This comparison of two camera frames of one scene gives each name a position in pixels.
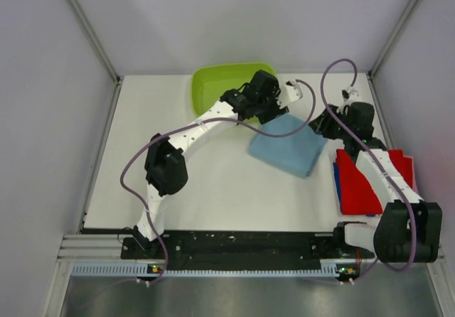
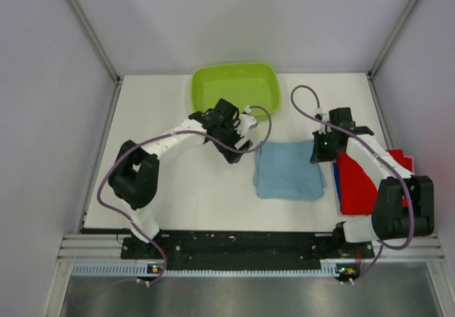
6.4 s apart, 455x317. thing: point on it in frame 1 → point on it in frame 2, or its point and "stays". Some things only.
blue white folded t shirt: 336,182 stays
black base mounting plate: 244,249 stays
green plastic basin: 210,83 stays
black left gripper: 275,111 → 230,155
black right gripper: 322,125 → 318,155
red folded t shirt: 357,195 stays
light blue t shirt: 296,154 → 284,170
